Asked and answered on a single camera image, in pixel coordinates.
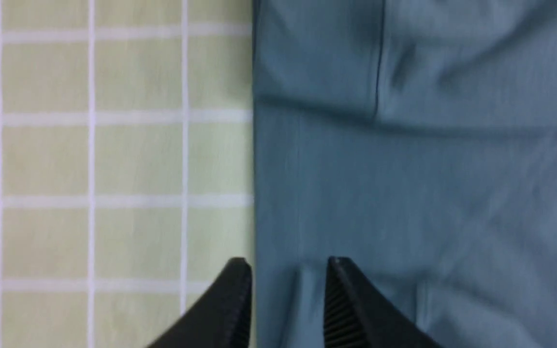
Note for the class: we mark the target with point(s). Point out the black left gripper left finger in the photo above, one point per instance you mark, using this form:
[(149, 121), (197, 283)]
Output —
[(221, 317)]

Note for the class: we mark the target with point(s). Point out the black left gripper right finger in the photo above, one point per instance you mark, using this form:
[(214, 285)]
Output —
[(357, 315)]

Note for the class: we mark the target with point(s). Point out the green long-sleeved shirt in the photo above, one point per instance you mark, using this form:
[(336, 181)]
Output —
[(419, 139)]

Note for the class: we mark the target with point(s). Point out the green checked tablecloth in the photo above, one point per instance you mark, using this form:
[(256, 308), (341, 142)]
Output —
[(125, 149)]

